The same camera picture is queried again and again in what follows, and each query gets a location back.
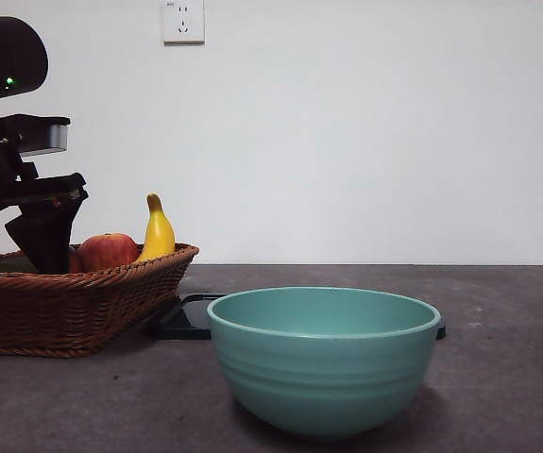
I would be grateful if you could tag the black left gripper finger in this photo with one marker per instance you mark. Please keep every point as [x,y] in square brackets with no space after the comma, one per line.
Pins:
[46,236]

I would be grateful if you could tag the green avocado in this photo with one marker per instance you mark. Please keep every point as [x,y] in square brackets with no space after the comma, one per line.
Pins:
[9,266]

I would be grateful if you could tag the teal ribbed bowl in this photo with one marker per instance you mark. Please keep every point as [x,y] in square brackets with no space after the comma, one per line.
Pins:
[323,377]

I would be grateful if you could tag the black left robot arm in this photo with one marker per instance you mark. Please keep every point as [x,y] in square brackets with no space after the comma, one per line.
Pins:
[6,52]

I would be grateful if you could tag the red yellow apple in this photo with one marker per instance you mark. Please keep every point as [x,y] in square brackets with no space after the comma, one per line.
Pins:
[110,252]

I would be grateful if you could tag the brown wicker basket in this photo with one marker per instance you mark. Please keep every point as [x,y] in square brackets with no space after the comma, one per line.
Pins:
[63,311]

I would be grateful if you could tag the yellow banana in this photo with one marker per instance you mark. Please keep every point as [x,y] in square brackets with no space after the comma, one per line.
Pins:
[160,236]

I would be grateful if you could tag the black rectangular tray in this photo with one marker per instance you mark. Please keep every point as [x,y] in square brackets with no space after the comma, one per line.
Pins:
[188,321]

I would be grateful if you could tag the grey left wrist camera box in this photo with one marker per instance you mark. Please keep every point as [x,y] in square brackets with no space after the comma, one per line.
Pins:
[56,138]

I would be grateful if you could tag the white wall socket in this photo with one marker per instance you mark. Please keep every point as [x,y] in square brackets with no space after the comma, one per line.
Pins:
[183,23]

